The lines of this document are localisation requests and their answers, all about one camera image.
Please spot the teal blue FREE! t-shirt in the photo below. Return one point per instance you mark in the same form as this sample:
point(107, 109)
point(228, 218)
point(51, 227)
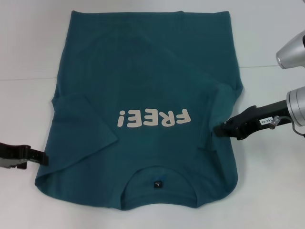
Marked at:
point(147, 59)

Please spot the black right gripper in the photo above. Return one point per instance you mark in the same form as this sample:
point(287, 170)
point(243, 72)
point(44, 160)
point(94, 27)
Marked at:
point(259, 119)

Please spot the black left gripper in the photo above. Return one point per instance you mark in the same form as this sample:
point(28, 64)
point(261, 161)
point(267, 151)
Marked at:
point(12, 157)

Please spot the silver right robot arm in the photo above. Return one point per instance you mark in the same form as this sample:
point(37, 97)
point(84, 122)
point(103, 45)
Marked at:
point(295, 83)

